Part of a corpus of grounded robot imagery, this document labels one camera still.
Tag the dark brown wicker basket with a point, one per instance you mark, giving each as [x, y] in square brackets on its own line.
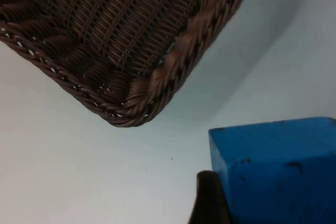
[105, 30]

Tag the blue cube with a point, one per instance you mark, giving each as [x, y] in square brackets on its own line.
[275, 176]

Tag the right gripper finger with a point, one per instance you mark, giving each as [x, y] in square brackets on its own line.
[208, 200]

